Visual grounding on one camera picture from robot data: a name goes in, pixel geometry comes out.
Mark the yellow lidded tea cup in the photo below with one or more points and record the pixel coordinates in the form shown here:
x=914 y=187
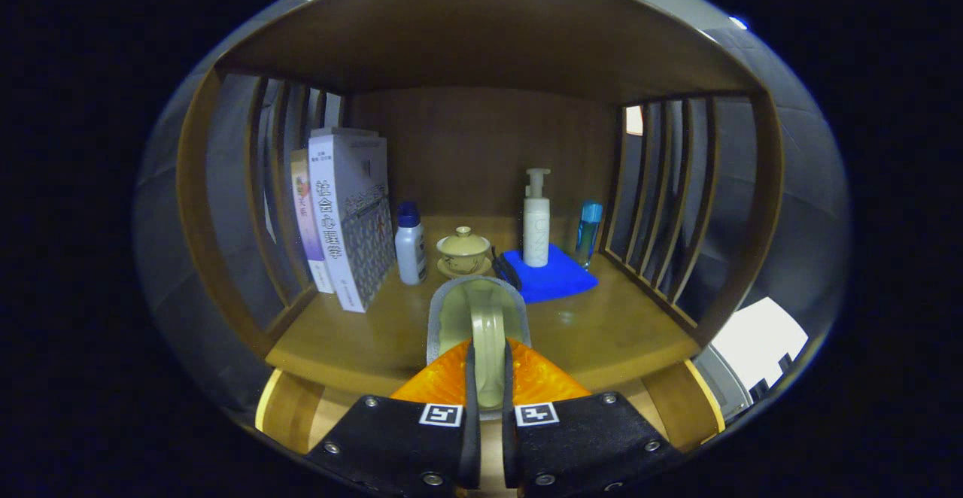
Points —
x=464 y=251

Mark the blue folded cloth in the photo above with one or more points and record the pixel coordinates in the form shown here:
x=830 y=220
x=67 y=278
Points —
x=553 y=280

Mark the white plastic storage unit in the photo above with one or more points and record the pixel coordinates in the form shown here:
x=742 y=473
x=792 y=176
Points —
x=756 y=340

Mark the thin purple book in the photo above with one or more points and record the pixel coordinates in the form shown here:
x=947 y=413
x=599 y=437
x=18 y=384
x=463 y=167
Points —
x=307 y=220

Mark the wooden drawer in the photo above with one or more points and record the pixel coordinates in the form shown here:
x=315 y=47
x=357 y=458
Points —
x=290 y=408

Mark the blue transparent bottle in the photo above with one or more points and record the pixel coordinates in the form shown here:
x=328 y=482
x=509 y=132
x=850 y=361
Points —
x=588 y=231

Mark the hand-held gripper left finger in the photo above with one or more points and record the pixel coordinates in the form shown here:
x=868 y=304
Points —
x=472 y=438

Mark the thick white book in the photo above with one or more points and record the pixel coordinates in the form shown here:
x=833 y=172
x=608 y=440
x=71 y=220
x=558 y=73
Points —
x=353 y=227

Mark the white bottle blue cap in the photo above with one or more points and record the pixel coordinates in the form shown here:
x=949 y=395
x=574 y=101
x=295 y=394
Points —
x=411 y=253

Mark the white pump bottle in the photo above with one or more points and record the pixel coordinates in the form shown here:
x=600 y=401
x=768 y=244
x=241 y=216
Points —
x=536 y=231

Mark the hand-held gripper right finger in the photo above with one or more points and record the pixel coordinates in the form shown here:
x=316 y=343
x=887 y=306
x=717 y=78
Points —
x=509 y=438

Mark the wooden cabinet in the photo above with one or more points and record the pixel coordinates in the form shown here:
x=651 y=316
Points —
x=481 y=152

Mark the wooden countertop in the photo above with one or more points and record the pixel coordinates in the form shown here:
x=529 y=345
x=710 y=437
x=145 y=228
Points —
x=602 y=332

